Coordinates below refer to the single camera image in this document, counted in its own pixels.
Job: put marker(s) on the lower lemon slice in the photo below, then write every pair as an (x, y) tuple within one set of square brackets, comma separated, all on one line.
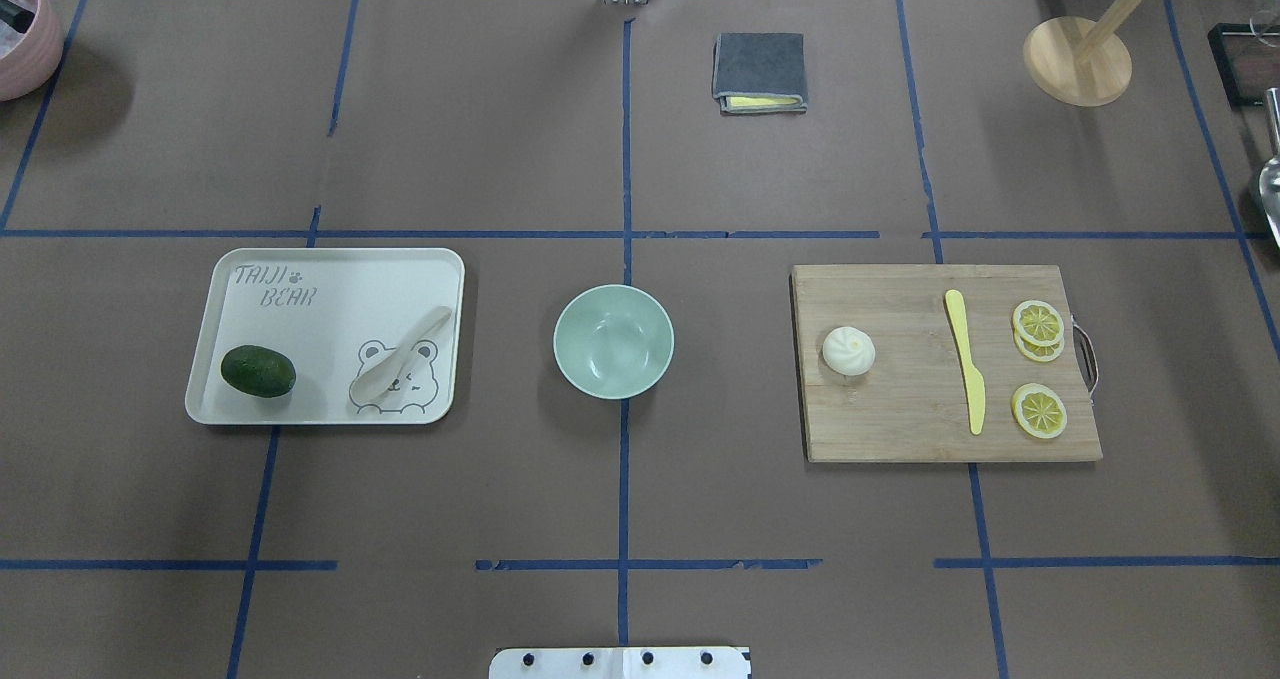
[(1039, 411)]

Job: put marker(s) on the beige plastic spoon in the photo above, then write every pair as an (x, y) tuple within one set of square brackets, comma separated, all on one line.
[(393, 372)]

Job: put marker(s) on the white bear serving tray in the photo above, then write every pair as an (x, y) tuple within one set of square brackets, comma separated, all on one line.
[(334, 313)]

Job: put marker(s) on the upper lemon slice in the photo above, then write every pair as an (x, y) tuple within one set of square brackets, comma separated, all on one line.
[(1037, 323)]

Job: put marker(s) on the light green bowl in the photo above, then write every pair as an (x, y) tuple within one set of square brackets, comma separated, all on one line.
[(614, 341)]

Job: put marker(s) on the yellow plastic knife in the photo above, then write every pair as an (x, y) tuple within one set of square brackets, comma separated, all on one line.
[(974, 382)]

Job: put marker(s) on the white steamed bun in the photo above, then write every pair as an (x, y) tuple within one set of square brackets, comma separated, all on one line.
[(848, 351)]

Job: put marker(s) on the wooden cutting board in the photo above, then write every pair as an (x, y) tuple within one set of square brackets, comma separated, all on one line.
[(911, 406)]

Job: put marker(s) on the dark green avocado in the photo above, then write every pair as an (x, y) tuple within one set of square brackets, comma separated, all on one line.
[(258, 371)]

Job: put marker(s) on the black framed tray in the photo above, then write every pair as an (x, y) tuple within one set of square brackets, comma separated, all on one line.
[(1248, 64)]

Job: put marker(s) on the wooden mug tree stand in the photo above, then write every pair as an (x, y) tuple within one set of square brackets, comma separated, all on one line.
[(1081, 61)]

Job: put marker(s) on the metal cutting board handle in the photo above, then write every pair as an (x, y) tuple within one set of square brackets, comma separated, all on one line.
[(1088, 359)]

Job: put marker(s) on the lemon slice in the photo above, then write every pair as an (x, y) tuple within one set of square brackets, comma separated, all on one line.
[(1037, 323), (1039, 411)]

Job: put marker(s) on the metal scoop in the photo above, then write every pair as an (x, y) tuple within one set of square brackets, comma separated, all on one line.
[(1267, 182)]

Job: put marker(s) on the grey yellow folded cloth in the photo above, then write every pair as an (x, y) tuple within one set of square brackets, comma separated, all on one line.
[(760, 73)]

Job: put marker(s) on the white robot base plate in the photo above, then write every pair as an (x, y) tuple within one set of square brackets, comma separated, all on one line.
[(623, 662)]

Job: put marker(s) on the lemon slice underneath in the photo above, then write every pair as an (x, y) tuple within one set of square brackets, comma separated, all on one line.
[(1039, 353)]

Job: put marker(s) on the pink ceramic pot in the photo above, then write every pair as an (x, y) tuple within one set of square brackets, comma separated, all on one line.
[(32, 43)]

